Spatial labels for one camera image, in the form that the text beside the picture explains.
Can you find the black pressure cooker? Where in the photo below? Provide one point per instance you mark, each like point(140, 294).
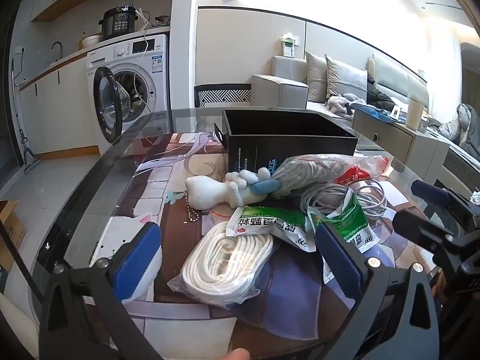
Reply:
point(120, 22)

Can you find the grey padded jacket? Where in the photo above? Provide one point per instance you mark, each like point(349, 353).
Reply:
point(465, 131)

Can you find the white plush toy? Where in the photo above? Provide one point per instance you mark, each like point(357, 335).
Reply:
point(204, 193)

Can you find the grey cushion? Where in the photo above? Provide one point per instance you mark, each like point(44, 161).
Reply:
point(345, 80)

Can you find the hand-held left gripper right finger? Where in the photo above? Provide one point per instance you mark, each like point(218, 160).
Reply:
point(337, 260)

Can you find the floor mop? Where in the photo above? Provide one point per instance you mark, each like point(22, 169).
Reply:
point(18, 120)

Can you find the black jacket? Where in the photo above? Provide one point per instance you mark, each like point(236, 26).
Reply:
point(378, 93)

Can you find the black white patterned chair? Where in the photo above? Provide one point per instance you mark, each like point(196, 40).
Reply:
point(225, 97)

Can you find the black cardboard box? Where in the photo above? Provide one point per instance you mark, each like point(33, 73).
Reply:
point(292, 140)

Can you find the person's left hand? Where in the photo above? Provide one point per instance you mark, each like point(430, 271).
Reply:
point(234, 354)

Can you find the cream cylinder container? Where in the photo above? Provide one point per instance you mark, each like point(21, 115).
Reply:
point(415, 114)

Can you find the grey side cabinet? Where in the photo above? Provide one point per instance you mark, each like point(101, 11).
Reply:
point(393, 142)

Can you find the white kitchen counter cabinet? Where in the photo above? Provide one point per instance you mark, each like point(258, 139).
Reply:
point(71, 93)

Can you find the white washing machine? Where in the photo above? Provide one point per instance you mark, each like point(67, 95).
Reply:
point(150, 67)

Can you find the beige cushion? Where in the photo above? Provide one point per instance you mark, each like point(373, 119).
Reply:
point(315, 78)

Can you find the small white box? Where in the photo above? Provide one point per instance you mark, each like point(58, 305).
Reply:
point(395, 111)

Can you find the brown cardboard box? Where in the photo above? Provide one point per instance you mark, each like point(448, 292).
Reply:
point(11, 228)

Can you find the grey furry cloth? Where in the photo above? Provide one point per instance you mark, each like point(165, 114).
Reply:
point(339, 104)

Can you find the white wall intercom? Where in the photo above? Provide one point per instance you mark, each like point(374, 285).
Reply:
point(289, 47)

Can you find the large green white foil packet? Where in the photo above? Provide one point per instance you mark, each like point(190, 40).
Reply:
point(270, 223)

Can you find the small green white foil packet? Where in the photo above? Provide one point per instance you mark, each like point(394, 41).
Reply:
point(350, 217)

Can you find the white bowl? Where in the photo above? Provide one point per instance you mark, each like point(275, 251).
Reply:
point(91, 40)

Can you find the kitchen faucet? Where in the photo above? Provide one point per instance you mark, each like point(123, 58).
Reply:
point(56, 47)

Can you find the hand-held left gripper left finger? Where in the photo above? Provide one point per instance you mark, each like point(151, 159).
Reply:
point(137, 258)

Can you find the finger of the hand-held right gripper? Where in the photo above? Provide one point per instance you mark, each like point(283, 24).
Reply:
point(420, 228)
point(431, 192)

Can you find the beige sofa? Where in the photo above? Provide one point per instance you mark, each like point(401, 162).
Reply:
point(285, 90)

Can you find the blue patterned plastic bag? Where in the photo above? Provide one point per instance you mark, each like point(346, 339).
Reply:
point(373, 109)

